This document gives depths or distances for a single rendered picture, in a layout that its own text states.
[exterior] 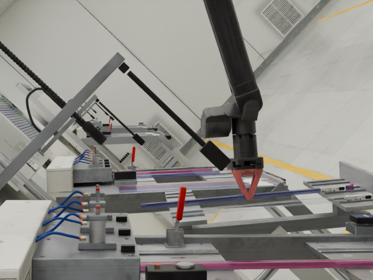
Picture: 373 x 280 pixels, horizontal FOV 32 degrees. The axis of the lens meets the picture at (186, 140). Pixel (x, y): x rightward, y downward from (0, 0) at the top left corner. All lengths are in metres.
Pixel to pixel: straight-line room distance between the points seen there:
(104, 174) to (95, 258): 1.45
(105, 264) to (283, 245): 0.50
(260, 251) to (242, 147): 0.35
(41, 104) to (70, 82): 3.15
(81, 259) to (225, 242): 0.45
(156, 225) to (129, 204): 3.65
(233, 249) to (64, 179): 1.02
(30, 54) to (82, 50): 0.67
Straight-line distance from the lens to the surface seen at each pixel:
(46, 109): 5.46
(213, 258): 1.09
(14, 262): 0.73
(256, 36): 8.89
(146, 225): 5.60
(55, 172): 2.14
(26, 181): 1.92
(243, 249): 1.23
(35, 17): 8.68
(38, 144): 0.92
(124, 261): 0.83
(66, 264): 0.83
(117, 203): 1.96
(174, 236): 1.17
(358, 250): 1.21
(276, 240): 1.24
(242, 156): 1.50
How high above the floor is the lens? 1.32
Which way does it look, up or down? 8 degrees down
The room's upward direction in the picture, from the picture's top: 46 degrees counter-clockwise
